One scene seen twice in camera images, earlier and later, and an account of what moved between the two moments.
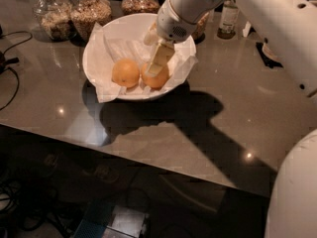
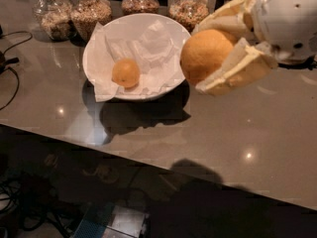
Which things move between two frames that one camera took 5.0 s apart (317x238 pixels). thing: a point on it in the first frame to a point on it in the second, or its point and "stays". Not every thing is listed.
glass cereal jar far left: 52,12 stays
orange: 157,81 to 203,55
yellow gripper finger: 163,53 to 245,64
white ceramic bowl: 117,59 stays
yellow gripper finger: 152,35 to 234,17
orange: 125,72 stays
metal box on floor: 107,220 stays
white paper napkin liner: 104,52 stays
